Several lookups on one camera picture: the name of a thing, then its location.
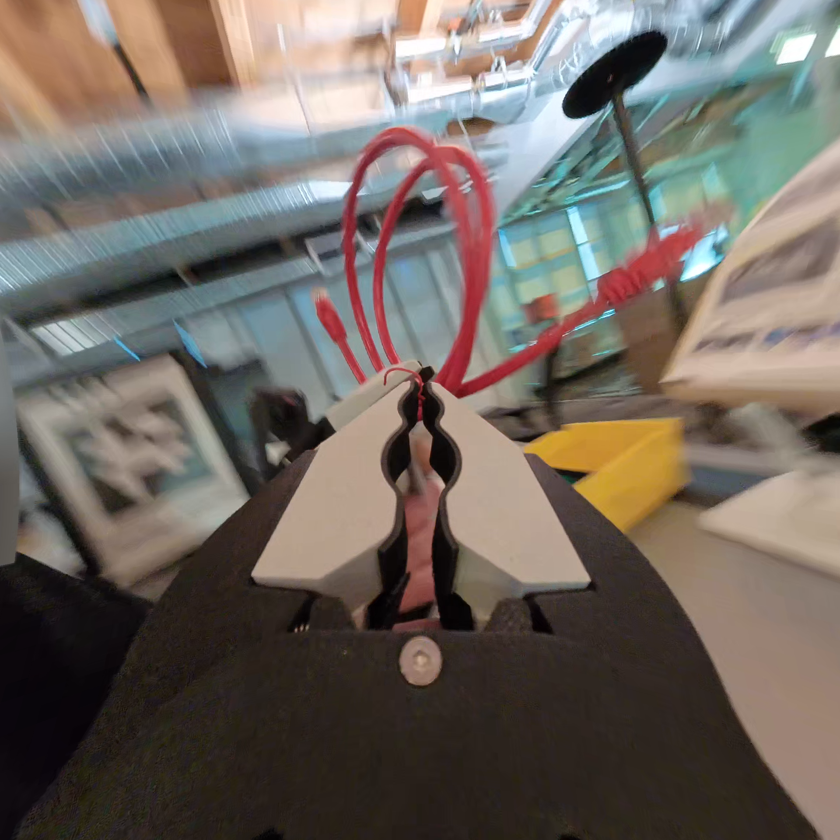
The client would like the printed instruction sheet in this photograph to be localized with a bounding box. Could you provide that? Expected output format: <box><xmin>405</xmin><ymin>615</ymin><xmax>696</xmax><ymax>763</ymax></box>
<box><xmin>661</xmin><ymin>141</ymin><xmax>840</xmax><ymax>408</ymax></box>

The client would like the white and wooden document stand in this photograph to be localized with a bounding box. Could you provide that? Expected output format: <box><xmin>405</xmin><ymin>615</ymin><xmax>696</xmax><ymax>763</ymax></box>
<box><xmin>659</xmin><ymin>141</ymin><xmax>840</xmax><ymax>578</ymax></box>

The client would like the black floor lamp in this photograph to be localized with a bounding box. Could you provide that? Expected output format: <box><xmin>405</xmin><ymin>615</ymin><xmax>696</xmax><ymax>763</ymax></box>
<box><xmin>562</xmin><ymin>29</ymin><xmax>693</xmax><ymax>329</ymax></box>

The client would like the red twist tie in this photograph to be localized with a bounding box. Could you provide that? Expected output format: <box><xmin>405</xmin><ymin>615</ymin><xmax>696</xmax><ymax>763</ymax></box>
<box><xmin>382</xmin><ymin>366</ymin><xmax>429</xmax><ymax>414</ymax></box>

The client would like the red ethernet cable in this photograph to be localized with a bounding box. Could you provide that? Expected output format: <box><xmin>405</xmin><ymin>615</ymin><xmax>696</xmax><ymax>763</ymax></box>
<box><xmin>314</xmin><ymin>126</ymin><xmax>704</xmax><ymax>403</ymax></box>

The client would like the silver air duct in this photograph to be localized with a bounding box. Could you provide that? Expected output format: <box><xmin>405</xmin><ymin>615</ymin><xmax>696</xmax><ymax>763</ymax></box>
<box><xmin>0</xmin><ymin>180</ymin><xmax>473</xmax><ymax>296</ymax></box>

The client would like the person's left hand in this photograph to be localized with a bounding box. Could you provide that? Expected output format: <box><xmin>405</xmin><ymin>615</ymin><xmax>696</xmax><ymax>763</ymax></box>
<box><xmin>395</xmin><ymin>433</ymin><xmax>441</xmax><ymax>614</ymax></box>

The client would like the yellow plastic bin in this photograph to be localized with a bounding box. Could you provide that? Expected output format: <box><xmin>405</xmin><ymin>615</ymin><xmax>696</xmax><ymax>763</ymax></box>
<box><xmin>525</xmin><ymin>418</ymin><xmax>690</xmax><ymax>532</ymax></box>

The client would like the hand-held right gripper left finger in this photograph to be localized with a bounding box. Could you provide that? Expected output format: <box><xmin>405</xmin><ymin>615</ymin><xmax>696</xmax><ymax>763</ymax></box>
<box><xmin>252</xmin><ymin>378</ymin><xmax>421</xmax><ymax>630</ymax></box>

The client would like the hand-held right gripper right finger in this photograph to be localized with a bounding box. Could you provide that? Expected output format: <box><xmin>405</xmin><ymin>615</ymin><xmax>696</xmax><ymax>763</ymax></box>
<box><xmin>420</xmin><ymin>381</ymin><xmax>592</xmax><ymax>630</ymax></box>

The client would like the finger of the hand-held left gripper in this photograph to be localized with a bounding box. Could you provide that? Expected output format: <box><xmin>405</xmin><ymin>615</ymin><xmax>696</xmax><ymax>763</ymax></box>
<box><xmin>323</xmin><ymin>359</ymin><xmax>423</xmax><ymax>435</ymax></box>

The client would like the black framed marker sign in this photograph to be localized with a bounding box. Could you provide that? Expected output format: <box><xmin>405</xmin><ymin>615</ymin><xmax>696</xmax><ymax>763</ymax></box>
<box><xmin>16</xmin><ymin>354</ymin><xmax>250</xmax><ymax>586</ymax></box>

